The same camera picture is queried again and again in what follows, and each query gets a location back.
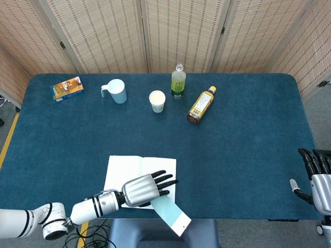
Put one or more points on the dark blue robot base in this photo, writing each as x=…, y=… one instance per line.
x=144, y=232

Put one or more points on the white notebook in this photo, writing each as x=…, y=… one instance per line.
x=124, y=170

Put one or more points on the dark blue table cloth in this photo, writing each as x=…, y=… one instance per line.
x=232, y=155

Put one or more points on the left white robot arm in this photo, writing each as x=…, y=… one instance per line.
x=85, y=210

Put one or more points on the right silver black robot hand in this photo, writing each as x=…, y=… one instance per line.
x=322, y=191

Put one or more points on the amber bottle with yellow cap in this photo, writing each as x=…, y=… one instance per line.
x=201, y=104

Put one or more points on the short woven screen panel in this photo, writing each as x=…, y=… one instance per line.
x=10, y=77

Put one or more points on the grey caster wheel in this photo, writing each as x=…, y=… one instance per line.
x=319, y=229

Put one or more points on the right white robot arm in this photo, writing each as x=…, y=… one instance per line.
x=328, y=227

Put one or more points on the black caster wheel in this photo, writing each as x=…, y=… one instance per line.
x=1, y=122

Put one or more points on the woven folding screen panel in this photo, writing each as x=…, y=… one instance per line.
x=103, y=33
x=315, y=51
x=258, y=33
x=181, y=31
x=26, y=33

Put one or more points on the chrome chair leg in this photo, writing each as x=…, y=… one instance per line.
x=3, y=102

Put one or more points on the light blue plastic mug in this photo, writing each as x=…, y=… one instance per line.
x=117, y=93

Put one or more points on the light blue bookmark with tassel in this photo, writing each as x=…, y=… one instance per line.
x=170, y=214

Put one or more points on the white paper cup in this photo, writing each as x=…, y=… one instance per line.
x=157, y=102

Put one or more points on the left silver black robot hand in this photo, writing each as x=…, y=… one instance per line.
x=141, y=191

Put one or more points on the black screen hinge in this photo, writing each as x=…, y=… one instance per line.
x=62, y=45
x=323, y=83
x=222, y=30

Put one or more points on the orange and blue snack box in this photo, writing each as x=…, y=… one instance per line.
x=67, y=89

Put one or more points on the green tea plastic bottle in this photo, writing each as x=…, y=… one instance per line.
x=178, y=85

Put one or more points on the yellow floor tape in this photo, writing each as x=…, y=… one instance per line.
x=10, y=134

